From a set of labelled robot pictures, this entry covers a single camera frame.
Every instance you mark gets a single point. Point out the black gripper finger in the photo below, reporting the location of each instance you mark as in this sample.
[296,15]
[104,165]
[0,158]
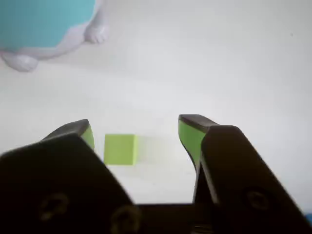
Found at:
[239,175]
[56,185]

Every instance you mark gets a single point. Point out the green cube block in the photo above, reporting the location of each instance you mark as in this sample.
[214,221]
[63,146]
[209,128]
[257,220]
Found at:
[119,150]

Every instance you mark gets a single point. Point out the teal whale-shaped trash bin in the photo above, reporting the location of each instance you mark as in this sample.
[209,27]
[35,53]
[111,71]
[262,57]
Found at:
[36,22]

